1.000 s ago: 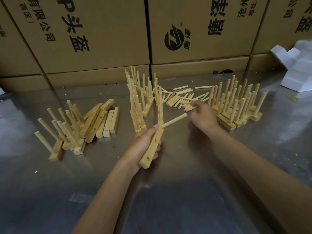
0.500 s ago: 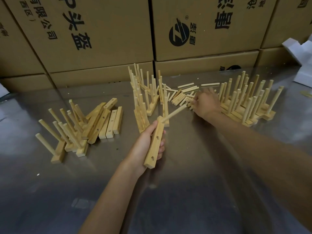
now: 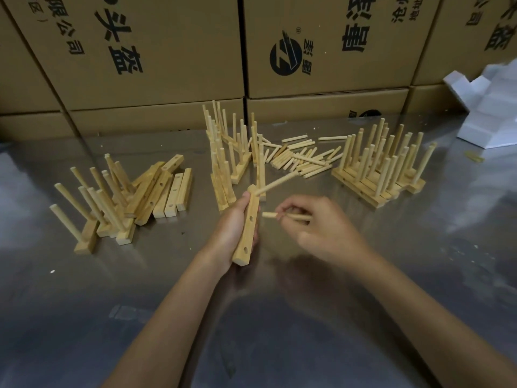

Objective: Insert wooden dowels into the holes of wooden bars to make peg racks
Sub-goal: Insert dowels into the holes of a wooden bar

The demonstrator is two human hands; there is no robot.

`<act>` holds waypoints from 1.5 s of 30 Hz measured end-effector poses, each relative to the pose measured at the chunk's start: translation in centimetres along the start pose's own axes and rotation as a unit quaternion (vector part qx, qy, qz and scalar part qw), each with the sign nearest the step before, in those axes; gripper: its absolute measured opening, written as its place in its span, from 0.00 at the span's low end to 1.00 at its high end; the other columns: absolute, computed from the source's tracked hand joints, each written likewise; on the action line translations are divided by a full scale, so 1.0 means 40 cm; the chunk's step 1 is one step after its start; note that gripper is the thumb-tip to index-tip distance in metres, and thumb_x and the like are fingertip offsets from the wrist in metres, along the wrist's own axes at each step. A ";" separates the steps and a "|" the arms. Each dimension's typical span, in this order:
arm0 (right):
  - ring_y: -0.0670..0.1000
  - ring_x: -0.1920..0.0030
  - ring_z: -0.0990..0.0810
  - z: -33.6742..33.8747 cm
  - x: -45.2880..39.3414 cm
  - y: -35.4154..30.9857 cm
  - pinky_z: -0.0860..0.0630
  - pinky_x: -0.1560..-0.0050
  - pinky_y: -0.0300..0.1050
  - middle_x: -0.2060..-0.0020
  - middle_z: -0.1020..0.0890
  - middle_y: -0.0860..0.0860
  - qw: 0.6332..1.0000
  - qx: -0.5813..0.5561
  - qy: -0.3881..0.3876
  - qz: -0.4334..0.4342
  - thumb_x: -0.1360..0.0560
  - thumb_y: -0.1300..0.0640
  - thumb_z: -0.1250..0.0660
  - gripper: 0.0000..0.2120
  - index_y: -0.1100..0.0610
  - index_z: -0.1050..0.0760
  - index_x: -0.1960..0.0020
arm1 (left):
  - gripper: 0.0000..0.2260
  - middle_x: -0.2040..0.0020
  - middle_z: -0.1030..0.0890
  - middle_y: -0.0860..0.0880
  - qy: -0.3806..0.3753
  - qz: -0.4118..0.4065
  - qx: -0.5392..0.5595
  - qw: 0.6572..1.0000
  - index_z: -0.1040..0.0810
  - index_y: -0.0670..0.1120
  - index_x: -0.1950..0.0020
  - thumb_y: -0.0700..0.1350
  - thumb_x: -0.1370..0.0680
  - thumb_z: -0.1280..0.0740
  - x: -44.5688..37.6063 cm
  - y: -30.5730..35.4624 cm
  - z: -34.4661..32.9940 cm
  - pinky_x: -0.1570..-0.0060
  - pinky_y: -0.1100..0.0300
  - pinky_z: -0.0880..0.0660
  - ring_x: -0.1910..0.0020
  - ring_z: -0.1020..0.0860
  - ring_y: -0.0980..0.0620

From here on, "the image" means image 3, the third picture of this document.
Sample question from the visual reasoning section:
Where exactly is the person's right hand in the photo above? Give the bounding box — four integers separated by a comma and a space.
274, 195, 374, 275

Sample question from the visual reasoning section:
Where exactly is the person's left hand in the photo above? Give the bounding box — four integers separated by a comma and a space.
201, 191, 259, 279

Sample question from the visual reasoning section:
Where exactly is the pile of drilled wooden bars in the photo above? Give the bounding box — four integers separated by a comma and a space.
124, 154, 193, 227

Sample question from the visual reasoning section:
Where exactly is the pile of wooden dowels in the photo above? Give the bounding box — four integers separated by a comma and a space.
262, 134, 348, 181

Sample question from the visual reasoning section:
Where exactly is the person's left forearm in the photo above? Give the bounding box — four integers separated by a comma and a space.
101, 254, 227, 388

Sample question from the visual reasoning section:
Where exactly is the person's right forearm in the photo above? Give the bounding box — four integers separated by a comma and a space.
351, 250, 517, 388

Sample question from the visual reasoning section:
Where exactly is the stack of white foam blocks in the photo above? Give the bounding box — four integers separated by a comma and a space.
443, 58, 517, 150

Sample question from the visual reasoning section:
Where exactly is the clear tape patch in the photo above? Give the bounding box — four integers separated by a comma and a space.
109, 304, 154, 323

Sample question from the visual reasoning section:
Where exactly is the shiny metal table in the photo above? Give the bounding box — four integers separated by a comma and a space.
0, 113, 517, 388

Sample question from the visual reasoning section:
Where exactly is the stack of brown cardboard boxes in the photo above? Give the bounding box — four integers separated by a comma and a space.
0, 0, 517, 142

